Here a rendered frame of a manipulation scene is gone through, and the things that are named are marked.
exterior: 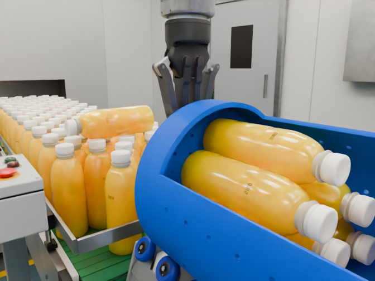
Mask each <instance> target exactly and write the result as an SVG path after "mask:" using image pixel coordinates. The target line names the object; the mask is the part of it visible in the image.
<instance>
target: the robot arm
mask: <svg viewBox="0 0 375 281"><path fill-rule="evenodd" d="M160 15H161V17H163V18H165V19H169V20H167V21H166V22H165V42H166V46H167V48H166V51H165V54H164V58H163V59H162V60H161V61H160V62H158V63H154V64H152V69H153V71H154V73H155V74H156V76H157V79H158V83H159V87H160V92H161V96H162V101H163V104H164V109H165V114H166V118H168V117H169V116H170V115H171V114H173V113H174V112H176V111H177V110H179V109H180V108H182V107H184V106H186V105H188V104H190V103H193V102H196V101H199V100H207V99H211V95H212V92H213V86H214V81H215V77H216V75H217V73H218V71H219V69H220V65H219V64H215V63H213V62H212V61H211V60H210V59H209V53H208V44H209V43H210V22H209V21H208V20H207V19H210V18H213V17H214V16H215V0H160ZM170 71H172V72H173V82H174V84H175V90H174V85H173V82H172V77H171V74H170ZM193 77H194V78H193Z"/></svg>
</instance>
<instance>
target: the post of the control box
mask: <svg viewBox="0 0 375 281"><path fill-rule="evenodd" d="M1 245H2V251H3V258H4V265H5V270H6V276H7V281H31V274H30V266H29V261H28V253H27V245H26V238H25V237H24V238H20V239H17V240H13V241H9V242H7V243H3V244H1Z"/></svg>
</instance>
